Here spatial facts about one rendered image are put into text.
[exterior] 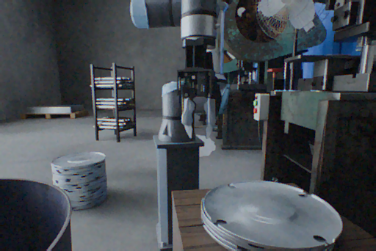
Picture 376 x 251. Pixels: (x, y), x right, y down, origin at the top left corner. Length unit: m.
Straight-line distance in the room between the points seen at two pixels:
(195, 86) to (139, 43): 7.32
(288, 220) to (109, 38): 7.74
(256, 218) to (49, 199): 0.41
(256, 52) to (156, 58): 5.53
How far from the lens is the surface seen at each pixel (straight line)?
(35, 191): 0.54
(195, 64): 0.48
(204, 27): 0.49
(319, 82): 1.08
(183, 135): 0.89
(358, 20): 1.14
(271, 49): 2.45
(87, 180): 1.39
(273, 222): 0.53
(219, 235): 0.50
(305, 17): 1.94
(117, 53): 7.88
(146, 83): 7.63
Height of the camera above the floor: 0.65
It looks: 10 degrees down
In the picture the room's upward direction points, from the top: straight up
